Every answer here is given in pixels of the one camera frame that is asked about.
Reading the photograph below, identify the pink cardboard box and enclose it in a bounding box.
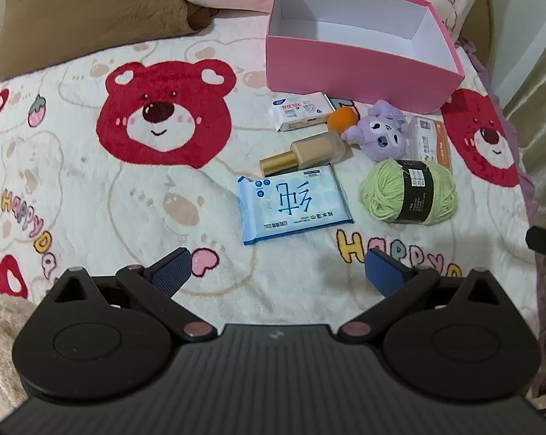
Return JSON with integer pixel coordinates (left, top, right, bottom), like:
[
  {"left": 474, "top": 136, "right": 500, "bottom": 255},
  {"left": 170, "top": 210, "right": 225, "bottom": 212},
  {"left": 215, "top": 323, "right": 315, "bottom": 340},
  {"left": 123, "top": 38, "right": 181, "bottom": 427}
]
[{"left": 266, "top": 0, "right": 464, "bottom": 114}]

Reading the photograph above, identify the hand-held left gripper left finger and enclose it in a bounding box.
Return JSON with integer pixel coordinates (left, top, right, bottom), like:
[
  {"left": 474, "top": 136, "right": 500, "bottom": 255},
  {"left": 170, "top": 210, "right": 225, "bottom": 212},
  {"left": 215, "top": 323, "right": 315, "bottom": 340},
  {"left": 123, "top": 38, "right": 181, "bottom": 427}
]
[{"left": 42, "top": 248, "right": 217, "bottom": 343}]

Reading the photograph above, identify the purple plush toy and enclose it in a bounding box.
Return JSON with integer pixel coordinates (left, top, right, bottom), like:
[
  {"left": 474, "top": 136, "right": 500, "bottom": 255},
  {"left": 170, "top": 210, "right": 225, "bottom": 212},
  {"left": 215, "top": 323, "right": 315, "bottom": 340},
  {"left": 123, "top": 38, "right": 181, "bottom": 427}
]
[{"left": 342, "top": 99, "right": 413, "bottom": 162}]

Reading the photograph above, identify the beige fluffy cloth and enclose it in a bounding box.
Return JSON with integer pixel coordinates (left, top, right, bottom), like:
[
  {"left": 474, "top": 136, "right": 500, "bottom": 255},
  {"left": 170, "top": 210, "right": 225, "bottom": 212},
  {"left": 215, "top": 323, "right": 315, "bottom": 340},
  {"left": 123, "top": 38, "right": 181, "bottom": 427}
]
[{"left": 0, "top": 297, "right": 45, "bottom": 423}]

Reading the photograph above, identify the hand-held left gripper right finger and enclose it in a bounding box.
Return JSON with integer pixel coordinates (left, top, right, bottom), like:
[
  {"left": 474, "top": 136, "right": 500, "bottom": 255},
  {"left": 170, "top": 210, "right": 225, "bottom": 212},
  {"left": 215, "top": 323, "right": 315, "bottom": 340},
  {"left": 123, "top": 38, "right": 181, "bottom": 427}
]
[{"left": 336, "top": 248, "right": 504, "bottom": 343}]

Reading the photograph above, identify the foundation bottle with gold cap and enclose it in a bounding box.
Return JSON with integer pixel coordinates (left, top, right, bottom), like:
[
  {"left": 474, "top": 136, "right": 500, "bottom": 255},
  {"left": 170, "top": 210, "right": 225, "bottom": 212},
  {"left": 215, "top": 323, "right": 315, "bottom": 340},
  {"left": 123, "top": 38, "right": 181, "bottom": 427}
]
[{"left": 259, "top": 129, "right": 349, "bottom": 178}]

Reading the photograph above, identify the small grey packet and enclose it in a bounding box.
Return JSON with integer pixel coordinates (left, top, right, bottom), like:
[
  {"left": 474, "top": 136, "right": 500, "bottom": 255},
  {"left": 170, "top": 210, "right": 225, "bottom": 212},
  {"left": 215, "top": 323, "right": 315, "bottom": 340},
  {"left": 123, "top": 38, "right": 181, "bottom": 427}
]
[{"left": 325, "top": 95, "right": 360, "bottom": 117}]

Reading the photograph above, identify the bear printed blanket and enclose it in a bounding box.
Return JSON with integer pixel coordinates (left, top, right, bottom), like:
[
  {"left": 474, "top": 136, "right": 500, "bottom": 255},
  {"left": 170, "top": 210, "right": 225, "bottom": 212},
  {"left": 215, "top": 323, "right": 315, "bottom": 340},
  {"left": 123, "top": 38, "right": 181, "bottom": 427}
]
[{"left": 0, "top": 7, "right": 542, "bottom": 420}]

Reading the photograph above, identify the blue wet wipes packet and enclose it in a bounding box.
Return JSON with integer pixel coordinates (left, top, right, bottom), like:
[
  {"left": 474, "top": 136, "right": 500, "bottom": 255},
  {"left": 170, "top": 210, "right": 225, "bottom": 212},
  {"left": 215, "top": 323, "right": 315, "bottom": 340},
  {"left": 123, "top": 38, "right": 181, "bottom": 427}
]
[{"left": 237, "top": 164, "right": 354, "bottom": 246}]

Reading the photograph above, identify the orange ball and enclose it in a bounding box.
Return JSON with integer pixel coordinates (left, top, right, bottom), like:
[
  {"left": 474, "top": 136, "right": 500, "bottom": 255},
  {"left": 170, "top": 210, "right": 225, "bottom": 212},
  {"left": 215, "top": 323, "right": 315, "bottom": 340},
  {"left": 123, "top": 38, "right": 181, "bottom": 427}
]
[{"left": 327, "top": 107, "right": 359, "bottom": 134}]

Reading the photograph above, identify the green yarn ball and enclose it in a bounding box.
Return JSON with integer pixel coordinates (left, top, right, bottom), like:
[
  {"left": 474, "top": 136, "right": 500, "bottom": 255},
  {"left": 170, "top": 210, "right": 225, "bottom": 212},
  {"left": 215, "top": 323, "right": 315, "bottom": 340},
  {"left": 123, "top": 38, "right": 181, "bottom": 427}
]
[{"left": 359, "top": 158, "right": 457, "bottom": 226}]

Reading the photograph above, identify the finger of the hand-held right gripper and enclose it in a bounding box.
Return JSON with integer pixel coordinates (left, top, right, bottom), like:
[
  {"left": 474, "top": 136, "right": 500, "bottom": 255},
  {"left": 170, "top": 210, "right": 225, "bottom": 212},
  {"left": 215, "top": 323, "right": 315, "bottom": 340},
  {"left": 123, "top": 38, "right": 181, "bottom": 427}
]
[{"left": 525, "top": 225, "right": 546, "bottom": 262}]

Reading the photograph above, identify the white and orange packet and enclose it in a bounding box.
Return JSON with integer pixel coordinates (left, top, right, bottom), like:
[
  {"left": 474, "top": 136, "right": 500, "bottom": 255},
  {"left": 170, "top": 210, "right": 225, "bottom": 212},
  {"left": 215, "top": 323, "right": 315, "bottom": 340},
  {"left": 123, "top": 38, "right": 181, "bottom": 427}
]
[{"left": 410, "top": 116, "right": 452, "bottom": 174}]

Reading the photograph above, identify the brown pillow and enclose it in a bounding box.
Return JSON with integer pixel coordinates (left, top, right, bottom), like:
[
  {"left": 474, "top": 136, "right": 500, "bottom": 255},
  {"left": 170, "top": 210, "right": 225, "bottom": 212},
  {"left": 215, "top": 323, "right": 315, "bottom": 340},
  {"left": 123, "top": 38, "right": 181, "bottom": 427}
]
[{"left": 0, "top": 0, "right": 220, "bottom": 82}]

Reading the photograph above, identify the purple bed skirt fringe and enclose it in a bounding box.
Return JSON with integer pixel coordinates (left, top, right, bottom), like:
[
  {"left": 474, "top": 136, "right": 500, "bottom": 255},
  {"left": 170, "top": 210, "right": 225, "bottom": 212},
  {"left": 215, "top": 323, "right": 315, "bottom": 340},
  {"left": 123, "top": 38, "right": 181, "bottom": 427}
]
[{"left": 454, "top": 38, "right": 546, "bottom": 374}]

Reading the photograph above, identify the white tissue packet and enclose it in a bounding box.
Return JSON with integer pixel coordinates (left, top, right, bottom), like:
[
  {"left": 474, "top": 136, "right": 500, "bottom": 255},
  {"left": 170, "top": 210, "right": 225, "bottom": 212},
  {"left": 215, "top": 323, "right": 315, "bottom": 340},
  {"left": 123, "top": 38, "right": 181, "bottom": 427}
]
[{"left": 268, "top": 92, "right": 336, "bottom": 133}]

